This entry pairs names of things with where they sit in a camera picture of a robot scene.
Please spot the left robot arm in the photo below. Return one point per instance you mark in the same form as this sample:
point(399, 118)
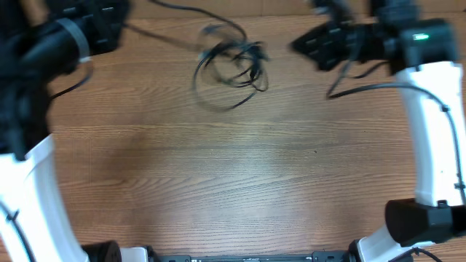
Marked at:
point(34, 222)

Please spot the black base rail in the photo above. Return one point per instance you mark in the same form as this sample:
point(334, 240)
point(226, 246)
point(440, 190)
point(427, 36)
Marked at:
point(251, 257)

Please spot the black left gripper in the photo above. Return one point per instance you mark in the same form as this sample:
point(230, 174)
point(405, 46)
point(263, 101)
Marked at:
point(92, 13)

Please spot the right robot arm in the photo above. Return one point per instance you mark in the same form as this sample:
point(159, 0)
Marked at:
point(422, 57)

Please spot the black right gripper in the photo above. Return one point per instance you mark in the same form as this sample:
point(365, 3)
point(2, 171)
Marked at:
point(321, 57)

